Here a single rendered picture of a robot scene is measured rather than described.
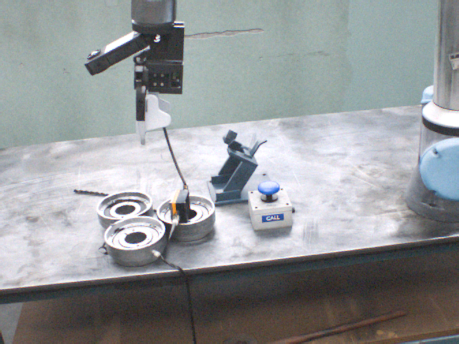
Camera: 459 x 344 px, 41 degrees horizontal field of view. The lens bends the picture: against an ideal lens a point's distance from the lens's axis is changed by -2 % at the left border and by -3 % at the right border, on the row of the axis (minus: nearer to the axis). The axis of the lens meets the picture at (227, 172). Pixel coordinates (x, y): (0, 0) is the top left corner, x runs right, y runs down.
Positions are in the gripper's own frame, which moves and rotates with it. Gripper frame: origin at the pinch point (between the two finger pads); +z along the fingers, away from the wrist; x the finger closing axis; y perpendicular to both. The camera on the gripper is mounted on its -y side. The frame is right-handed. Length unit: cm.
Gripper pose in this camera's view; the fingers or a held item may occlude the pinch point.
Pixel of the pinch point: (139, 132)
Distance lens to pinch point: 111.5
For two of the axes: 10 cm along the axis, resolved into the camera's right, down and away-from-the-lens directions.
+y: 9.9, 0.2, 1.1
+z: -0.7, 8.9, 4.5
